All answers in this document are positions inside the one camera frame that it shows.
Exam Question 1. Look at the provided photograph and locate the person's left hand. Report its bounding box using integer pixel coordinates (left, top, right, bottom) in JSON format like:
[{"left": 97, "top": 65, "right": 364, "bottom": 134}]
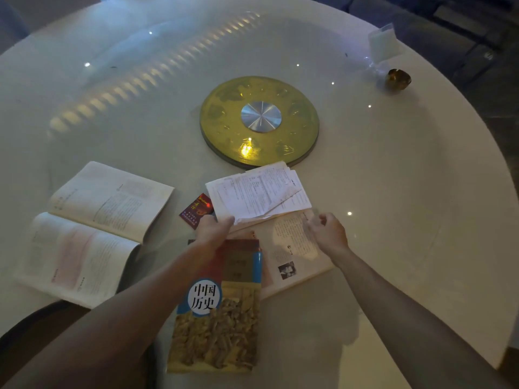
[{"left": 194, "top": 214, "right": 236, "bottom": 252}]

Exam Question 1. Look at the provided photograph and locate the person's right hand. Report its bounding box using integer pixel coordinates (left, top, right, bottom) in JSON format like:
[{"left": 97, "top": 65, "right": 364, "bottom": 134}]
[{"left": 302, "top": 212, "right": 350, "bottom": 260}]

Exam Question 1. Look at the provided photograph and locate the book with small portrait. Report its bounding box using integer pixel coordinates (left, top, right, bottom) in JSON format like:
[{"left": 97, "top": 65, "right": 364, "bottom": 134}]
[{"left": 228, "top": 208, "right": 335, "bottom": 300}]

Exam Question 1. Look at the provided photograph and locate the stack of white printed papers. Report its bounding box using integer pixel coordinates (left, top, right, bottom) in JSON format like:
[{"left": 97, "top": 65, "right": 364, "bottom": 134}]
[{"left": 205, "top": 161, "right": 313, "bottom": 233}]

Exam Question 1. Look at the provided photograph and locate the person's right forearm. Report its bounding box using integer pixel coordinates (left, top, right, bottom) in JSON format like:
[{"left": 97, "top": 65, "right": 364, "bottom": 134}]
[{"left": 330, "top": 247, "right": 515, "bottom": 389}]

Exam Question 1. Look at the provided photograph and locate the person's left forearm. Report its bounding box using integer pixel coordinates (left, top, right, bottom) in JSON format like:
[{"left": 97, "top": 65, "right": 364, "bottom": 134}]
[{"left": 0, "top": 241, "right": 221, "bottom": 389}]

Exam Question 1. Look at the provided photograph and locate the small dark red card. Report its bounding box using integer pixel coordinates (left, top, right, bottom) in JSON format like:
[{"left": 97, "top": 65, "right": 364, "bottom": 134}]
[{"left": 179, "top": 193, "right": 215, "bottom": 230}]

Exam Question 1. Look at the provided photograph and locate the yellow and blue history textbook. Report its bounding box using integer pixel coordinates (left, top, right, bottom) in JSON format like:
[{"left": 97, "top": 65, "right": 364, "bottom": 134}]
[{"left": 166, "top": 238, "right": 263, "bottom": 374}]

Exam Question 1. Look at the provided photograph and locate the gold round turntable disc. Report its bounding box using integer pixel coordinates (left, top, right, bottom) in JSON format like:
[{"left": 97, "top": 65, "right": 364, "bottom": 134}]
[{"left": 199, "top": 76, "right": 320, "bottom": 170}]

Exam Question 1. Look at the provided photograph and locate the large open white book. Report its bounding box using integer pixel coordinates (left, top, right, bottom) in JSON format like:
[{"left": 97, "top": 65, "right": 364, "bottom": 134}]
[{"left": 13, "top": 160, "right": 175, "bottom": 310}]

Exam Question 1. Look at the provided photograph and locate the small brass round bowl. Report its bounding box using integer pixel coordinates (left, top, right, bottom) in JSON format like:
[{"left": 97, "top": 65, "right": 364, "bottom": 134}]
[{"left": 385, "top": 69, "right": 412, "bottom": 91}]

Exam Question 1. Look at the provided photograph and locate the clear acrylic sign holder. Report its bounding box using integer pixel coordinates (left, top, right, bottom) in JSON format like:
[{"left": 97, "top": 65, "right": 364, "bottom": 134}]
[{"left": 367, "top": 23, "right": 403, "bottom": 64}]

